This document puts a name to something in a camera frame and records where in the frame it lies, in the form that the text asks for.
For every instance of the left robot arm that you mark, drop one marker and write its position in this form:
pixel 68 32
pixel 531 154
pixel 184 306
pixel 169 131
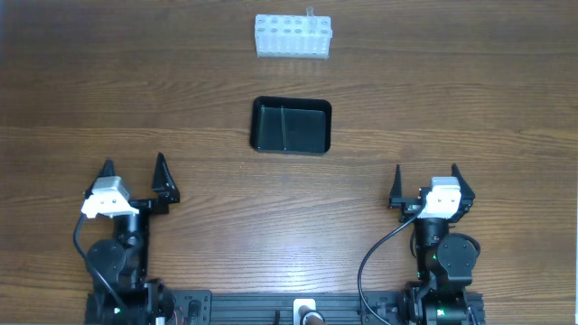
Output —
pixel 108 259

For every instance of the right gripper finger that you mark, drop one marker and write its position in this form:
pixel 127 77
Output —
pixel 397 187
pixel 467 192

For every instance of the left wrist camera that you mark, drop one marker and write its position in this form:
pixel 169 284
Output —
pixel 108 198

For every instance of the clear test tube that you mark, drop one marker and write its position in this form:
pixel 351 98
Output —
pixel 310 18
pixel 284 131
pixel 261 131

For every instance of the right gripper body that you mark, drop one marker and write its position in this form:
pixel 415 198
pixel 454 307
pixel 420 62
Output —
pixel 408 202

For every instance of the mounting rail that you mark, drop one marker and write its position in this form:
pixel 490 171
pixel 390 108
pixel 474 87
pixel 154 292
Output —
pixel 253 309

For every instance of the black tray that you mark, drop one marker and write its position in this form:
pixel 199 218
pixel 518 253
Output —
pixel 307 131

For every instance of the white test tube rack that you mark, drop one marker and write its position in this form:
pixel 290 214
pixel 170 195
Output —
pixel 289 45

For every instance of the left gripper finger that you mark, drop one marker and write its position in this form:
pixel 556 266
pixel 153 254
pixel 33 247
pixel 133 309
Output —
pixel 163 182
pixel 107 170

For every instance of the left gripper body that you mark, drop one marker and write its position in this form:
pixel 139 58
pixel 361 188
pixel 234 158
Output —
pixel 153 207

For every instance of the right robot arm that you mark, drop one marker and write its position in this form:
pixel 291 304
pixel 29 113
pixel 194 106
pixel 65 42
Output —
pixel 456 257

